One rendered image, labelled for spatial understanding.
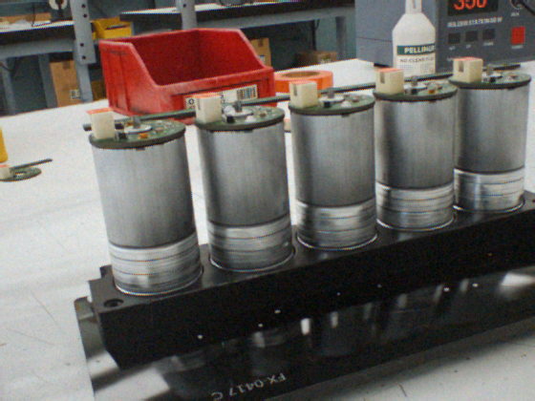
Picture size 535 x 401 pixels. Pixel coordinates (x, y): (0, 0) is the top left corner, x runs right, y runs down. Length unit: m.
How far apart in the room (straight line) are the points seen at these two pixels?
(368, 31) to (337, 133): 0.51
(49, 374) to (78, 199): 0.16
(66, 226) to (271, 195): 0.14
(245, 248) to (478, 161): 0.08
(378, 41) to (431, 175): 0.48
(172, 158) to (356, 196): 0.05
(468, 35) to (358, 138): 0.43
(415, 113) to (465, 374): 0.07
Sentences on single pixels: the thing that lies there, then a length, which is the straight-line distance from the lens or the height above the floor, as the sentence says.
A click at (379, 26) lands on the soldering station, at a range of 0.66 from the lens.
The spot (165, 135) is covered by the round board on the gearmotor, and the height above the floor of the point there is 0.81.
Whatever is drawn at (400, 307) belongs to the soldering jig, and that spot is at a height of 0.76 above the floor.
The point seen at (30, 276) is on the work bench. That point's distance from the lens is 0.25.
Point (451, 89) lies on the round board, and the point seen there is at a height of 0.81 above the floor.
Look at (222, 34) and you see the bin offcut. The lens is 0.57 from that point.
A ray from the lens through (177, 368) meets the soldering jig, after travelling 0.16.
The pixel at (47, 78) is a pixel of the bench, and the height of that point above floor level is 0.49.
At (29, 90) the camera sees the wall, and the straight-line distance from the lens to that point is 4.66.
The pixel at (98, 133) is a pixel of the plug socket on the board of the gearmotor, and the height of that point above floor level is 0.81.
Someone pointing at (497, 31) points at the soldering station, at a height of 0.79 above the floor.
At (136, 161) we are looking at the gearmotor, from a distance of 0.16.
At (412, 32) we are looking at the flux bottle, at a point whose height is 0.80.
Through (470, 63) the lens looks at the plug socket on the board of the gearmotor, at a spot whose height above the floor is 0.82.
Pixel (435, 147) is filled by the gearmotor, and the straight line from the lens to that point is 0.19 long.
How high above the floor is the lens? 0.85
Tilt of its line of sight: 20 degrees down
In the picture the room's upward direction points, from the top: 5 degrees counter-clockwise
